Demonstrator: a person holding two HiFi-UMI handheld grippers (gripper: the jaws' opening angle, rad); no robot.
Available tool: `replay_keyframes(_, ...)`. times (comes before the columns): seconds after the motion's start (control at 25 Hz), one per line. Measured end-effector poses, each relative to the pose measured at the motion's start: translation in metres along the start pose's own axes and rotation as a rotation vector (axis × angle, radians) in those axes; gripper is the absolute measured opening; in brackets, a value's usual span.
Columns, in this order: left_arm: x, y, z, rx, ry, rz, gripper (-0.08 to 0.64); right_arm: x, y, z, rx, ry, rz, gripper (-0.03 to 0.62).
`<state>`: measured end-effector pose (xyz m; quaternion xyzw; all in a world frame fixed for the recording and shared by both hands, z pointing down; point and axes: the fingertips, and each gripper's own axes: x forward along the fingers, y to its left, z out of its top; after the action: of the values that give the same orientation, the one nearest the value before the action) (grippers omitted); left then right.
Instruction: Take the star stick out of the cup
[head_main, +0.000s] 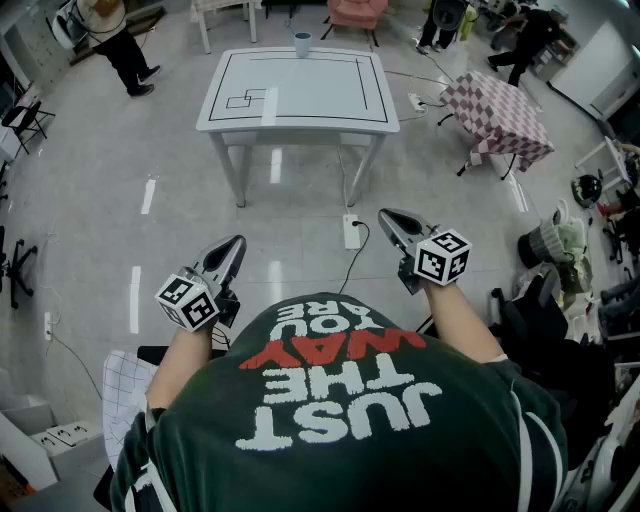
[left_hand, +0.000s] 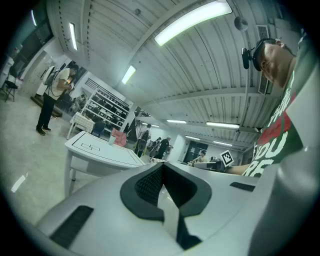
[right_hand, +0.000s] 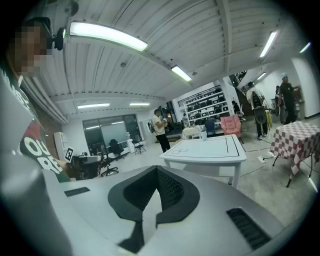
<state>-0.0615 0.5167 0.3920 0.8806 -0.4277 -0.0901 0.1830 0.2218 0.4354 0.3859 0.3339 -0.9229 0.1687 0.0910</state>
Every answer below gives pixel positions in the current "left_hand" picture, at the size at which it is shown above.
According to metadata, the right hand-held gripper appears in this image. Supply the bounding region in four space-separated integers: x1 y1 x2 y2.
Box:
214 149 235 173

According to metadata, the person's right forearm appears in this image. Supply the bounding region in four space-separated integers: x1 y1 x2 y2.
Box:
226 164 251 176

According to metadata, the black head-worn headset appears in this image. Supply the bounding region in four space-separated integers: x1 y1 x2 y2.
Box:
251 37 279 73

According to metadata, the white backpack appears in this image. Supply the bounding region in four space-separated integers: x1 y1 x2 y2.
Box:
40 65 56 86

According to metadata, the black head camera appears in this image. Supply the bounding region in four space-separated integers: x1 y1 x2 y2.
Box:
240 46 252 70

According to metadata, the round ceiling speaker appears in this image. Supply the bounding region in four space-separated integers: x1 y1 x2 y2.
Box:
233 15 249 33

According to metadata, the blue chair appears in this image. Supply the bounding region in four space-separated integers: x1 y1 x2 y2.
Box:
91 119 106 138

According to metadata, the grey desk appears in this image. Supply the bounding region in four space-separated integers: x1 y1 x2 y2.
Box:
187 161 224 173

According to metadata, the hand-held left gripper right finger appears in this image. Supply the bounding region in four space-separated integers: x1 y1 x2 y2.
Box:
163 161 262 256

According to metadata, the dark double door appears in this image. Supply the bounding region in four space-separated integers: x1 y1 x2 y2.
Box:
183 140 209 163

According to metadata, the white shelf rack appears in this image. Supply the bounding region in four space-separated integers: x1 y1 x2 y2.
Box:
79 86 134 134

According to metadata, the white table with black lines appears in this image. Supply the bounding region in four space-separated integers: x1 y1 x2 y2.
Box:
63 130 146 199

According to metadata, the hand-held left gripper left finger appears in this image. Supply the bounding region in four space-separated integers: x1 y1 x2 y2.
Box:
34 161 186 256

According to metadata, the black folding chair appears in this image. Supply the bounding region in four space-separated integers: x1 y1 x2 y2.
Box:
0 73 19 103

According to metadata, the green printed t-shirt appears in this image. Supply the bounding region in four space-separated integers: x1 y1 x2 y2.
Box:
242 31 320 179

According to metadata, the table with checked cloth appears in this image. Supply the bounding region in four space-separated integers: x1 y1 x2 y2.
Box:
66 111 96 140

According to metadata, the low wooden platform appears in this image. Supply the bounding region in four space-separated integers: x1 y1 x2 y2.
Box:
29 95 64 118

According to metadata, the person's head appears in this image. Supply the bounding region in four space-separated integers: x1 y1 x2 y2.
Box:
259 41 298 89

